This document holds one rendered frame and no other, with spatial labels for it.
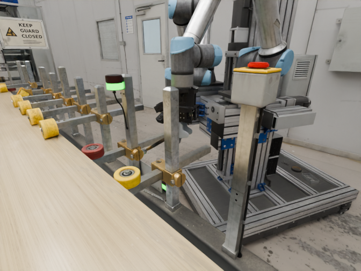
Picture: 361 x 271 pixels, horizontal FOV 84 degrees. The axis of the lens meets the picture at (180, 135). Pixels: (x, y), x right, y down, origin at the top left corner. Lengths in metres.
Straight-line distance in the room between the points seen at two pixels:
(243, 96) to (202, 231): 0.48
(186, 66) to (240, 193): 0.40
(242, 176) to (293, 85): 1.09
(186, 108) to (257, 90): 0.31
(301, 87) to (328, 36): 1.59
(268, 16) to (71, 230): 0.94
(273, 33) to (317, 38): 2.16
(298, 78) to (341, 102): 1.65
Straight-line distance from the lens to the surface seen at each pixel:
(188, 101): 0.68
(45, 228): 0.56
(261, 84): 0.41
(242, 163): 0.50
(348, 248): 1.97
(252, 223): 1.49
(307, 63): 1.57
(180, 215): 0.79
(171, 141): 0.64
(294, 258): 1.72
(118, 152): 0.90
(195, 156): 0.84
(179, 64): 0.66
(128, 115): 0.82
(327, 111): 3.17
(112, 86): 0.77
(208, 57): 0.72
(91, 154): 0.82
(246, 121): 0.46
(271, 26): 0.98
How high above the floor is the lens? 1.25
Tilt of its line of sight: 23 degrees down
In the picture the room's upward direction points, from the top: straight up
